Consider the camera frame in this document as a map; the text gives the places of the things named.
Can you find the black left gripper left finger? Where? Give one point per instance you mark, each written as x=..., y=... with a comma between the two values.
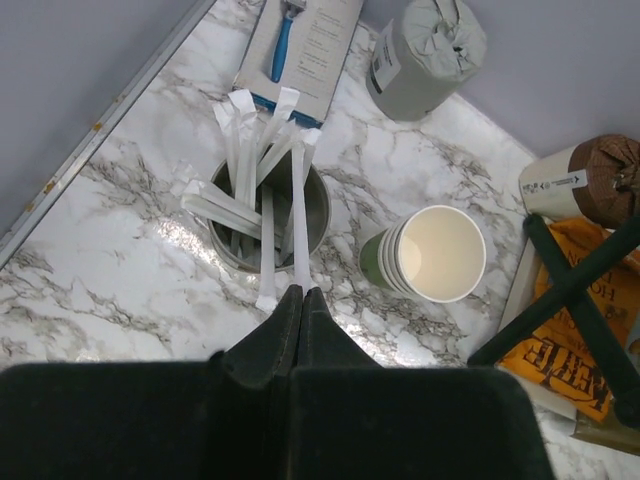
x=203, y=419

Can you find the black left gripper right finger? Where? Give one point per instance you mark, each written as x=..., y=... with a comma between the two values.
x=350, y=418

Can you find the white paper straw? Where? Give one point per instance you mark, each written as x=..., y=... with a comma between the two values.
x=303, y=152

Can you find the stack of green paper cups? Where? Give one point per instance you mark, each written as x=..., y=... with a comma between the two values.
x=438, y=254

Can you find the grey straw holder cup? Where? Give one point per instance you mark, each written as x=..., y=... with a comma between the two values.
x=318, y=215

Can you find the orange kettle chips bag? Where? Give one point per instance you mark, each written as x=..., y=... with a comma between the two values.
x=555, y=355

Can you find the olive brown snack bag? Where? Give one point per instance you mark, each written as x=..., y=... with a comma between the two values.
x=610, y=433

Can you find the black and cream shelf rack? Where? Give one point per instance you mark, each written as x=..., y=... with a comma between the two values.
x=569, y=291

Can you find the brown white wrapped roll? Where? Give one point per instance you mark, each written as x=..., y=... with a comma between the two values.
x=597, y=179

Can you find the grey marbled canister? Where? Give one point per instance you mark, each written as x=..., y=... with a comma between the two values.
x=423, y=56

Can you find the blue razor in package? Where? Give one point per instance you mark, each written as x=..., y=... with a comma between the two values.
x=301, y=45

